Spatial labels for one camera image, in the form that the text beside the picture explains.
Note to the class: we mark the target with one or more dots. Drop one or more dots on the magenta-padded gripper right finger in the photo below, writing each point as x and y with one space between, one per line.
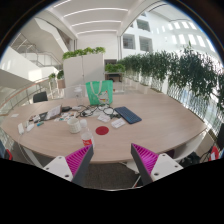
146 159

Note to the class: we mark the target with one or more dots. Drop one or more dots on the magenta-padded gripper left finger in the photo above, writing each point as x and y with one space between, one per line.
77 159

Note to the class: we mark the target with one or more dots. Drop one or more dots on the white grid-patterned mug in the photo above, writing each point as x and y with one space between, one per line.
74 125

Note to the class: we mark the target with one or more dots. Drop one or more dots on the flat round red coaster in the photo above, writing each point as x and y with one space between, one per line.
102 130

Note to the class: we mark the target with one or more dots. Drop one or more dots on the colourful sticker sheet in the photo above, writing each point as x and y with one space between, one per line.
66 116

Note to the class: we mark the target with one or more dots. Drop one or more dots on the white tissue packet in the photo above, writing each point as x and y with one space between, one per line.
104 118
118 123

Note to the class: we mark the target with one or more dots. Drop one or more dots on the dark blue keyboard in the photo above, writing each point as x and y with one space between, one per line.
127 115

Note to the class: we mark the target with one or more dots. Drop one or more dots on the grey open laptop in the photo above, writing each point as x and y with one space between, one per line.
51 113

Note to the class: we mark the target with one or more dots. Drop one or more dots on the white computer mouse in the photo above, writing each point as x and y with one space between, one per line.
30 127

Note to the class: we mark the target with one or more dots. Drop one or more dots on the empty clear plastic bottle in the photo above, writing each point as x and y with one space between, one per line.
78 95

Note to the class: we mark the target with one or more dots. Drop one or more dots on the white flat charger block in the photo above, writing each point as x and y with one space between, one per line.
20 128

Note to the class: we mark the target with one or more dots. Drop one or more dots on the green tote bag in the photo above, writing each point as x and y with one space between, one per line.
99 92

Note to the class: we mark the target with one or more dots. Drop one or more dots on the black chair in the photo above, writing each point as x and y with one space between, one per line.
40 97

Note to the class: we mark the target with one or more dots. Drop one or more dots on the white planter cabinet with plants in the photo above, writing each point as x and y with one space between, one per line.
83 70

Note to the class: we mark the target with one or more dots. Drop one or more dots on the row of green hedge plants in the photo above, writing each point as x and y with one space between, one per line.
190 71

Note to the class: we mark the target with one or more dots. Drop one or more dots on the ceiling light strips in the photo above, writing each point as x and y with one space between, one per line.
95 22

